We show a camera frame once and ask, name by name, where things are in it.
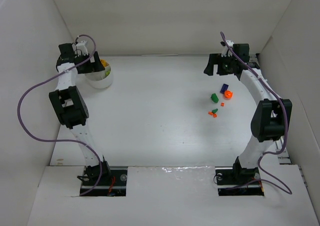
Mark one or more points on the metal rail right side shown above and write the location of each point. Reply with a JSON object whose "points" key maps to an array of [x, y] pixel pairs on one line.
{"points": [[271, 119]]}

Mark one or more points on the yellow lego block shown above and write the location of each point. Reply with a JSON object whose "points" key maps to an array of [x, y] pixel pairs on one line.
{"points": [[104, 63]]}

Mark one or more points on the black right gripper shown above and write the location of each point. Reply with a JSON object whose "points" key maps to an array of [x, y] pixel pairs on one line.
{"points": [[215, 64]]}

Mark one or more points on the dark green small lego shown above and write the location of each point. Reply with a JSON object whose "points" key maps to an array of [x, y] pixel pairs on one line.
{"points": [[214, 111]]}

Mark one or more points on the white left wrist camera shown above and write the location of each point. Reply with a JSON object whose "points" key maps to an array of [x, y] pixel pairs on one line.
{"points": [[81, 48]]}

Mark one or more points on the dark blue lego plate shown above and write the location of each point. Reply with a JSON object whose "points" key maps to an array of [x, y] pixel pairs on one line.
{"points": [[224, 88]]}

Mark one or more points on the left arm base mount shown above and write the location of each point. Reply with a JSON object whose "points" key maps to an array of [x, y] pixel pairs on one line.
{"points": [[114, 185]]}

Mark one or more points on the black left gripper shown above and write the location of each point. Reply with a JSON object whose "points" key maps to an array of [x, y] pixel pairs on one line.
{"points": [[90, 64]]}

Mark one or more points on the white divided round container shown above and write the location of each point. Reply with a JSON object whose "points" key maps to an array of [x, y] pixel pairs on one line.
{"points": [[99, 80]]}

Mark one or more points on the orange round lego piece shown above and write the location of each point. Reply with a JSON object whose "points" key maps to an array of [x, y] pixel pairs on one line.
{"points": [[228, 94]]}

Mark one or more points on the small orange lego pieces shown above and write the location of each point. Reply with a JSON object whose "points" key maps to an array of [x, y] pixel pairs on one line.
{"points": [[212, 114]]}

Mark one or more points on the dark green lego brick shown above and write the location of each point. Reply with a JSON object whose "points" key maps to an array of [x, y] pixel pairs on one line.
{"points": [[214, 98]]}

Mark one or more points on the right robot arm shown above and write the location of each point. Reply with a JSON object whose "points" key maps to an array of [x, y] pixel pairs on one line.
{"points": [[249, 158]]}

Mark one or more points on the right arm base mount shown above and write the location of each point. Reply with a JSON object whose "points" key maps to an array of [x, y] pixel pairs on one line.
{"points": [[231, 183]]}

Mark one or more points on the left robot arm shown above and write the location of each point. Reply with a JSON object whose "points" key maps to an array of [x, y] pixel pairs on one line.
{"points": [[69, 106]]}

